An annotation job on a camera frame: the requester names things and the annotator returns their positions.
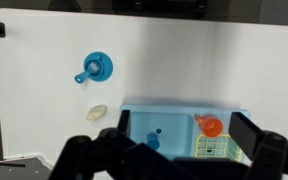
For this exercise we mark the blue dish brush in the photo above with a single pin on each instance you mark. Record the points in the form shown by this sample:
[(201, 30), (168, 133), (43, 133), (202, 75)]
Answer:
[(80, 78)]

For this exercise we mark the black round ribbed object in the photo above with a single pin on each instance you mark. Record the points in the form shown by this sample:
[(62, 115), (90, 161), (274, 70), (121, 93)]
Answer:
[(64, 5)]

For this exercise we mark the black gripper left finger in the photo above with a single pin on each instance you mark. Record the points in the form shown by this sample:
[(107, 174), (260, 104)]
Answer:
[(124, 122)]

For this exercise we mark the light blue toy sink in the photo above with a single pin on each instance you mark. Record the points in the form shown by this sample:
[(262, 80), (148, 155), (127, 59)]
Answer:
[(170, 123)]

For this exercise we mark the grey metal mounting plate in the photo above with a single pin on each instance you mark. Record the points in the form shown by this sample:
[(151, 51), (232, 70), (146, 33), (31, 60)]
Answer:
[(17, 168)]

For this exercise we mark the blue toy plate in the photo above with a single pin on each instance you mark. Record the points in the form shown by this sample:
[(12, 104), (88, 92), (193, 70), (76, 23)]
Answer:
[(105, 71)]

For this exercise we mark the yellow green dish rack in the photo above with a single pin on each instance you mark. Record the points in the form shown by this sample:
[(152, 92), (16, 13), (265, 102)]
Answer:
[(214, 146)]

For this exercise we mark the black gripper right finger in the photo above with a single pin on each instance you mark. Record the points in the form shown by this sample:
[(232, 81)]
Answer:
[(245, 133)]

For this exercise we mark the beige sponge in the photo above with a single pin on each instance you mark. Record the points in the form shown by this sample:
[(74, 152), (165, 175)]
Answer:
[(97, 113)]

